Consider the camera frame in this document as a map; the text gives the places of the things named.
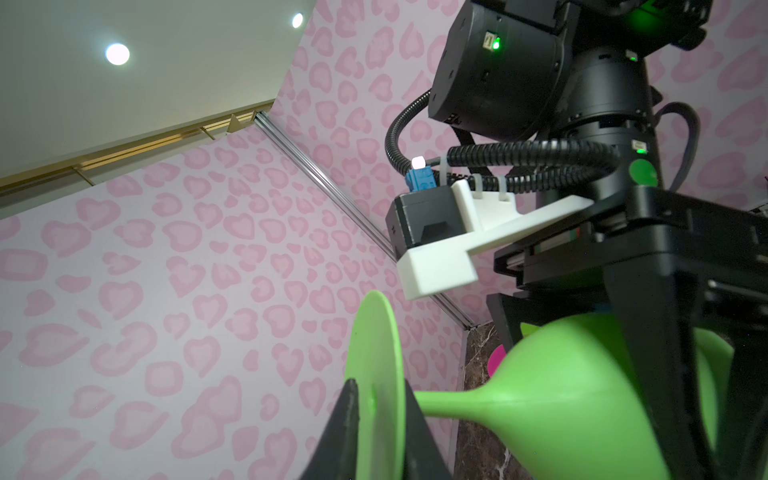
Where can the right aluminium frame post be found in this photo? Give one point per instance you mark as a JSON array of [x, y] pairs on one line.
[[315, 208]]

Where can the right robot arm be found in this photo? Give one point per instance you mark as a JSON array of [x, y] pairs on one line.
[[561, 92]]

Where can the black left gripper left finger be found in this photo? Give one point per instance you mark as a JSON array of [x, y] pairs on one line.
[[335, 456]]

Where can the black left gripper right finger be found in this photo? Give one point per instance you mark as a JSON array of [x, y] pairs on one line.
[[422, 458]]

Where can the green wine glass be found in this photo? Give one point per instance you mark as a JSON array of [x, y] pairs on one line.
[[564, 400]]

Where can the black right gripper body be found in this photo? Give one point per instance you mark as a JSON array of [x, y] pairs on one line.
[[666, 265]]

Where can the magenta wine glass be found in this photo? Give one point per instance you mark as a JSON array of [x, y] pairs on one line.
[[495, 360]]

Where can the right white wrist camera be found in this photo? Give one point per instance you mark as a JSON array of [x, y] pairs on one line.
[[436, 232]]

